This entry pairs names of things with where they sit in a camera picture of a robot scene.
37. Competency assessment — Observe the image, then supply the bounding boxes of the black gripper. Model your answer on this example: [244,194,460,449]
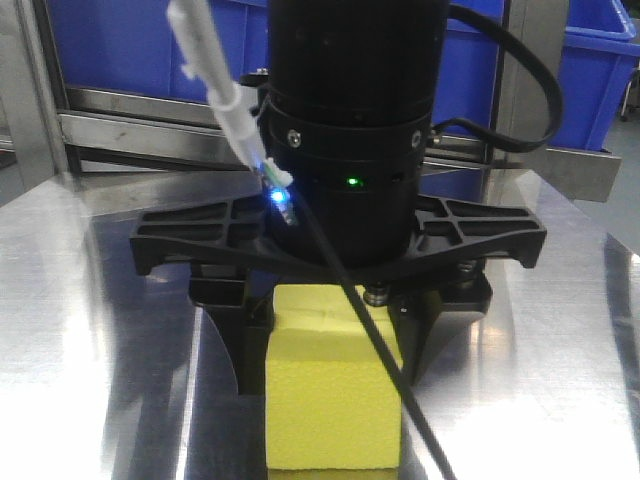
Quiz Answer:
[130,190,546,395]

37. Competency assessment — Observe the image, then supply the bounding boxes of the black cable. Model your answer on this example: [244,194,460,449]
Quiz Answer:
[289,4,565,480]

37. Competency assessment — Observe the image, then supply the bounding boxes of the white cable connector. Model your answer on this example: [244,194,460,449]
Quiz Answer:
[166,1,297,226]

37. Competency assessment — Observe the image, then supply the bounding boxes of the blue bin right background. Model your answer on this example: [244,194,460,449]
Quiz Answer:
[549,1,639,151]

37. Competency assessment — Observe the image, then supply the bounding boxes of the stainless steel shelf rack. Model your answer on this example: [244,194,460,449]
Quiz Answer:
[0,0,622,204]

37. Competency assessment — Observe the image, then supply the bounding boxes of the yellow foam block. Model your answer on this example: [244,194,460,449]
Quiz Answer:
[265,284,401,470]

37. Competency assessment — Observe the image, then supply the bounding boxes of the blue plastic bin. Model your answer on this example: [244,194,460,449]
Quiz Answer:
[47,0,497,125]

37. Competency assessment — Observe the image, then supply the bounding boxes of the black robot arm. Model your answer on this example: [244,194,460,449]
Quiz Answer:
[130,1,562,395]

